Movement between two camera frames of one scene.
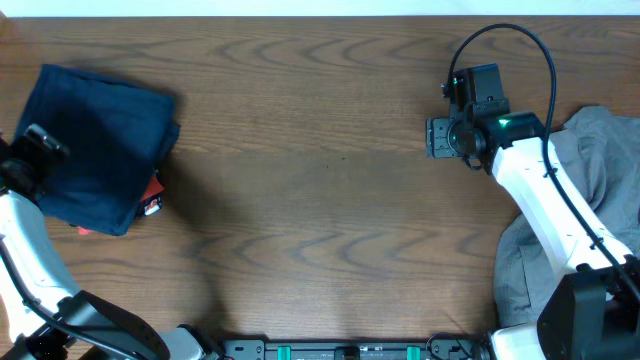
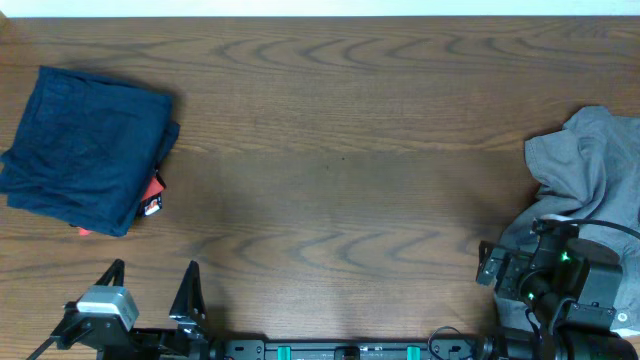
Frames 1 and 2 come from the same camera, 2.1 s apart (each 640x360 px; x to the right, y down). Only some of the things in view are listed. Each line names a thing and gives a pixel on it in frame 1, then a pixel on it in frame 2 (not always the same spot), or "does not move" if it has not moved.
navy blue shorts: (116, 136) does not move
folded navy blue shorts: (111, 169) does not move
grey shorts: (598, 151) does not move
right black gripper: (437, 138) → (518, 261)
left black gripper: (31, 148) → (191, 315)
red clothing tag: (150, 203) does not move
